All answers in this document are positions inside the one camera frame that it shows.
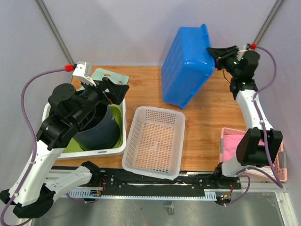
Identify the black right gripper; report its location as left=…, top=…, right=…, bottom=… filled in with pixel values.
left=205, top=46, right=240, bottom=78

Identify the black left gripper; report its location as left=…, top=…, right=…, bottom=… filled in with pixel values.
left=72, top=75, right=129, bottom=124

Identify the large blue plastic tub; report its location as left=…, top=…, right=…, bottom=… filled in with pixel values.
left=161, top=24, right=215, bottom=109

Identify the dark grey round bucket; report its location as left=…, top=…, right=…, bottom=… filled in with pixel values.
left=73, top=104, right=120, bottom=151

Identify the lime green plastic basin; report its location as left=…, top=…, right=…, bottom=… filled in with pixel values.
left=64, top=105, right=123, bottom=153

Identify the white perforated plastic basket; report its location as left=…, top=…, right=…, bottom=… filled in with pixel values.
left=122, top=106, right=186, bottom=179

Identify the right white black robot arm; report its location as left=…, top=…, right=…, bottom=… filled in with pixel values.
left=206, top=45, right=283, bottom=188

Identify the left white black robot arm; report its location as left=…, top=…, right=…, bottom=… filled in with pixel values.
left=0, top=77, right=129, bottom=219

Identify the cartoon printed light cloth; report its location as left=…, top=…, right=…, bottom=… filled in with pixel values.
left=91, top=68, right=129, bottom=85

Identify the white rectangular plastic tub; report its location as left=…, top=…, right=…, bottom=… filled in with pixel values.
left=57, top=99, right=127, bottom=161

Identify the pink cloth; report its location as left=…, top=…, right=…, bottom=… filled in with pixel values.
left=222, top=134, right=264, bottom=163

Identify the pink perforated plastic basket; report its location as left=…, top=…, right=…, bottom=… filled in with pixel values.
left=219, top=128, right=287, bottom=182

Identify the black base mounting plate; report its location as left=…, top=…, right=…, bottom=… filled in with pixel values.
left=80, top=168, right=241, bottom=196

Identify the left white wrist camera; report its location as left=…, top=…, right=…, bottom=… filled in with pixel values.
left=64, top=61, right=96, bottom=86

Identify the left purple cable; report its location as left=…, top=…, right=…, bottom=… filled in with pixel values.
left=0, top=67, right=68, bottom=223

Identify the purple cable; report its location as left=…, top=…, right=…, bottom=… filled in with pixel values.
left=0, top=67, right=68, bottom=223
left=221, top=46, right=284, bottom=208

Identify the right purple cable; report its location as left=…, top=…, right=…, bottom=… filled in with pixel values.
left=221, top=46, right=284, bottom=208

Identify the grey aluminium frame rail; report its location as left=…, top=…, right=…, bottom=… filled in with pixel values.
left=34, top=0, right=74, bottom=64

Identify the white slotted cable duct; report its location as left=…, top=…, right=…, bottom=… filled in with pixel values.
left=68, top=189, right=217, bottom=201

